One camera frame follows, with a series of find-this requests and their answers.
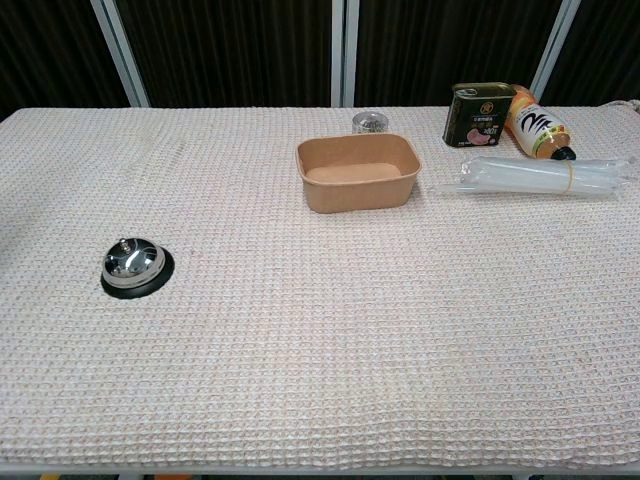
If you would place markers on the white waffle weave tablecloth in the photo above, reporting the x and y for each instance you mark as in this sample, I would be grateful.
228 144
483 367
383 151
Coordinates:
320 325

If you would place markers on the silver desk call bell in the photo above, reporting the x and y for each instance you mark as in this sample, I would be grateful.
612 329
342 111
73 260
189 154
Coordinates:
134 270

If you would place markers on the orange juice bottle black cap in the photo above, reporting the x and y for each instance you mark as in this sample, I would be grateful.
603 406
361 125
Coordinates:
537 125

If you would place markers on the dark green luncheon meat can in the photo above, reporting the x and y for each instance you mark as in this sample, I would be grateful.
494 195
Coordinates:
477 117

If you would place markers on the white metal partition post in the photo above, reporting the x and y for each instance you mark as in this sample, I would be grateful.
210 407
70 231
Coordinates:
120 50
344 50
555 45

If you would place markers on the brown paper food box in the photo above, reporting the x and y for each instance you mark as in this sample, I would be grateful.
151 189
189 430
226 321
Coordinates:
357 172

